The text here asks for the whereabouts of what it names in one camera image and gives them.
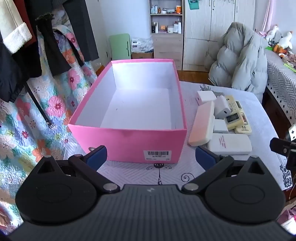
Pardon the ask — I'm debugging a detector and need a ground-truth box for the pale cream remote control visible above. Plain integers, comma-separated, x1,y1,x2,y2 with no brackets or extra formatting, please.
225,95,241,114

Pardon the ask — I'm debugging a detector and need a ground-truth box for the black garment with frilled cuff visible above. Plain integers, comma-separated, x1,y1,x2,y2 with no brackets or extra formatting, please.
35,13,73,77

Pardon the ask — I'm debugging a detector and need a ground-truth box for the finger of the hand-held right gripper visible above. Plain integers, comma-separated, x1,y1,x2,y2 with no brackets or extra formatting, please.
270,137,292,155

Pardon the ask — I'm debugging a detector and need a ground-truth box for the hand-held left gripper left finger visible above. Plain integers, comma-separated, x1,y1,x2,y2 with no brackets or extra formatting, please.
31,145,121,194

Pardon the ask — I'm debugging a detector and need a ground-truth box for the garment with white fleece cuff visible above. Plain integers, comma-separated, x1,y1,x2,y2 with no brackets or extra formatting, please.
0,0,33,54

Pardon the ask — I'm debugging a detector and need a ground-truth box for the black belt with buckle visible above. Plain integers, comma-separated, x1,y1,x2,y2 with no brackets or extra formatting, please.
24,81,55,129

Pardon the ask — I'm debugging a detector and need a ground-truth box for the light wooden wardrobe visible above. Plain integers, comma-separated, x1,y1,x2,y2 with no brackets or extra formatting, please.
182,0,257,73

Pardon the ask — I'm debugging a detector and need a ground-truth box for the white charger block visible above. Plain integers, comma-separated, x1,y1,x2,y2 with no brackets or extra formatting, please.
213,95,232,119
197,90,217,106

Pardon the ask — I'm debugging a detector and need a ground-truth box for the bed with grey geometric cover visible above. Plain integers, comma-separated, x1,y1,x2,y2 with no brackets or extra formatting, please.
263,47,296,139

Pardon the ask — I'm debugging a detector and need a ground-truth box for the grey puffer jacket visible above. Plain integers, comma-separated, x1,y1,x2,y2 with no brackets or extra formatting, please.
208,22,269,99

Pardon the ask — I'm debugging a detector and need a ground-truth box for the pink cardboard box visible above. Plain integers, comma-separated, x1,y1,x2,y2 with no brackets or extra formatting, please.
68,58,187,164

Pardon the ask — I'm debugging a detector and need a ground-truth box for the long black hanging garment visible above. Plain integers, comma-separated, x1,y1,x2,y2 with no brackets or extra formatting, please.
63,0,100,62

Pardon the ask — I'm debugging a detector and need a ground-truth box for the yellowed remote with small screen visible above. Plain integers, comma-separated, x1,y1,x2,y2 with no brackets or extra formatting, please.
224,113,245,131

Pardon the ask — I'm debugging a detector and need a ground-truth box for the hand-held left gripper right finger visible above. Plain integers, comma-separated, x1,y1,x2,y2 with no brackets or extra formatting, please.
181,146,271,194

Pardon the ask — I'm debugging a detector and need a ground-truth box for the white goose plush toy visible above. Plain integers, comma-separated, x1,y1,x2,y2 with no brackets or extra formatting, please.
265,25,283,45
277,31,294,51

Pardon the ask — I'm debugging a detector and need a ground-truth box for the pink and white power bank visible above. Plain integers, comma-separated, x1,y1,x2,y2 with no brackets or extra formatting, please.
188,101,215,147

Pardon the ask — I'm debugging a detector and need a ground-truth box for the pile of white packets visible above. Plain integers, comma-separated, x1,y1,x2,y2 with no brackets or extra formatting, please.
131,37,153,53

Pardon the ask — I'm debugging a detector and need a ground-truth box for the wooden shelf cabinet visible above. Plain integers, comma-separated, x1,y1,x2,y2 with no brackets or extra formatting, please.
149,0,185,70

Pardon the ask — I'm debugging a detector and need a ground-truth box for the grey patterned tablecloth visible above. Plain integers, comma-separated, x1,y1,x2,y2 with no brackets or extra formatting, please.
63,81,289,194

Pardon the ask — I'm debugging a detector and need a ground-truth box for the pink cloth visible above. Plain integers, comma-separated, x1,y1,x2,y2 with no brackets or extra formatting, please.
276,205,296,233

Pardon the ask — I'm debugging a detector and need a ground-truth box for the black hanging jacket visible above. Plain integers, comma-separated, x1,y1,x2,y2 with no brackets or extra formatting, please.
0,42,29,103

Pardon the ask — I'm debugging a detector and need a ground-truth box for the small flat white charger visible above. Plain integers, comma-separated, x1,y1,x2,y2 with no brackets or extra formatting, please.
213,119,229,134

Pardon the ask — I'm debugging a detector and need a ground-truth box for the cream remote with printed label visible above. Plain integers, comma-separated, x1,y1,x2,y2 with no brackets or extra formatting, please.
234,111,252,135

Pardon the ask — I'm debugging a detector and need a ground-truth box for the floral quilt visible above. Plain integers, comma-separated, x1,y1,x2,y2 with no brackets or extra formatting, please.
0,25,99,233

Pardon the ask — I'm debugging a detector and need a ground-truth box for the red hanging garment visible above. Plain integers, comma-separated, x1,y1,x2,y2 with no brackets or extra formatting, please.
20,0,38,43

